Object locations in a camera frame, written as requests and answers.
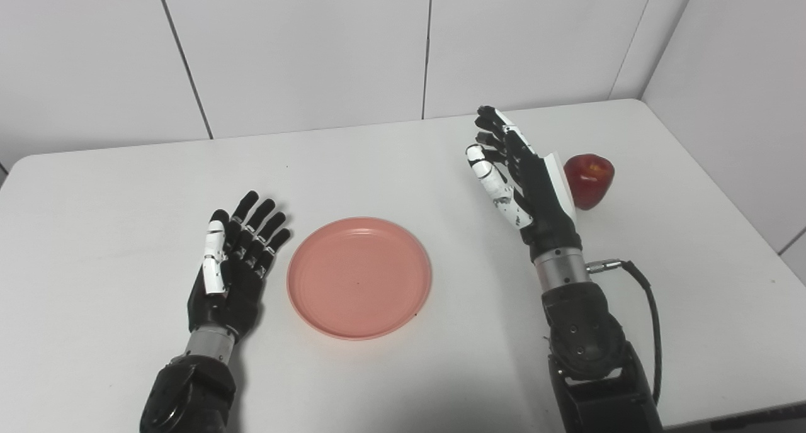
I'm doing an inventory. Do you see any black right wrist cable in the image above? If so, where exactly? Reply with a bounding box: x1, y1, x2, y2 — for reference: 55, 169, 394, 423
586, 259, 663, 405

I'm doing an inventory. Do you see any black table frame bar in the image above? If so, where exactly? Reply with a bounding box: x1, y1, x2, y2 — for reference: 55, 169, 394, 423
664, 411, 806, 433

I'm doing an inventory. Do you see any pink round plate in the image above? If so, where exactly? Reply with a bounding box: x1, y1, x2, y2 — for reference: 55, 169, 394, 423
287, 216, 433, 341

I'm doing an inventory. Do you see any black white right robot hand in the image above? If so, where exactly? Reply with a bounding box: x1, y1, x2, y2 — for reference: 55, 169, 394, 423
466, 106, 583, 262

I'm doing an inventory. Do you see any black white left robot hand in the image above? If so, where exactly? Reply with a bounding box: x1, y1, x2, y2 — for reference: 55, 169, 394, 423
188, 190, 292, 344

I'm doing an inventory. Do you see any red apple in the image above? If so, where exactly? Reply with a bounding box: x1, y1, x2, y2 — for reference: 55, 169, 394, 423
563, 154, 615, 211

